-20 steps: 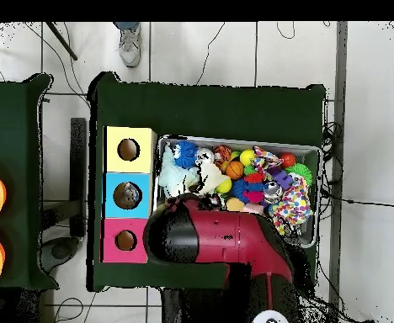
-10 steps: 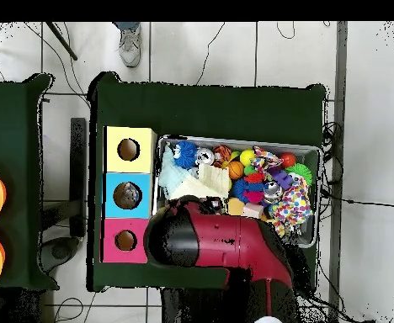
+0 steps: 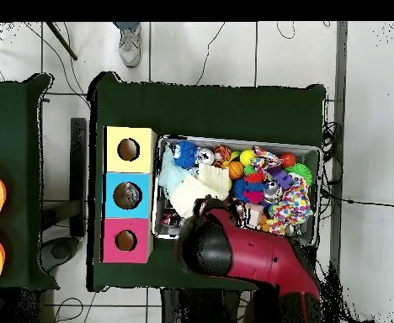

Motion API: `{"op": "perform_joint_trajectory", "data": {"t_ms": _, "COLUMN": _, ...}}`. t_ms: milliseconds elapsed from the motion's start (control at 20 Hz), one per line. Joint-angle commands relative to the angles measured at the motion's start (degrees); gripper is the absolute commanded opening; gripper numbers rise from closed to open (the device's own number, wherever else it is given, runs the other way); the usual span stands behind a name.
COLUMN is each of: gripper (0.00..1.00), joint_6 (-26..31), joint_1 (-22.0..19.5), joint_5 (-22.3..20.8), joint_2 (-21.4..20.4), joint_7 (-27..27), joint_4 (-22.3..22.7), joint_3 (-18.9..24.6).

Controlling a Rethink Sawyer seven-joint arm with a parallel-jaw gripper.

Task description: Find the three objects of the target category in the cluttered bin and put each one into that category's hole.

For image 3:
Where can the cream waffle cloth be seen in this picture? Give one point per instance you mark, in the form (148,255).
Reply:
(197,191)

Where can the grey round stand base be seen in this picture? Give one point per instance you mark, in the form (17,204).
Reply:
(60,252)

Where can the blue fuzzy toy with eyes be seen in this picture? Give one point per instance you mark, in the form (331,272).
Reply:
(185,154)

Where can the orange-red plastic ball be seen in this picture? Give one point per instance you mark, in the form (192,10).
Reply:
(288,159)

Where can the person's foot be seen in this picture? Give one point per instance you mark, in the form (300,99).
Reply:
(129,50)

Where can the wooden box with three holes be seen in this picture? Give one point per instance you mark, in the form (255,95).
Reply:
(143,161)

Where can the person's leg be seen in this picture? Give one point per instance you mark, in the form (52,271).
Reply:
(126,25)

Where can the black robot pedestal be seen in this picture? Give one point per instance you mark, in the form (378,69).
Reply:
(197,309)

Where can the green fuzzy toy with eyes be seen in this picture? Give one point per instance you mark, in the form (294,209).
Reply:
(301,170)

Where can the orange toy basketball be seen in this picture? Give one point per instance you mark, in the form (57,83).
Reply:
(236,170)

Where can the smooth yellow plastic ball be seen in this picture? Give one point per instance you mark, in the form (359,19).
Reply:
(247,158)

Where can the black tripod leg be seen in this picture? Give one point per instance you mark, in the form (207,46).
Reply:
(62,42)

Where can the dark green table cloth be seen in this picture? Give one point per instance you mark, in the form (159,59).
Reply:
(15,134)
(200,107)

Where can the blue orange spiky ball toy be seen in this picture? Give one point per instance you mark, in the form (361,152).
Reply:
(247,188)

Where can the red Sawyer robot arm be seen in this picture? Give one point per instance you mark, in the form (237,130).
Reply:
(267,255)

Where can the mint waffle cloth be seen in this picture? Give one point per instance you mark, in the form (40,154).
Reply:
(170,175)

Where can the black upright panel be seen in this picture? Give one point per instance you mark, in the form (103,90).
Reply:
(78,168)

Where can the colourful spotted cloth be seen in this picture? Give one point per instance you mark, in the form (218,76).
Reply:
(294,205)

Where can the silver drink can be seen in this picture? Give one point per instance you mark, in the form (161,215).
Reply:
(205,156)

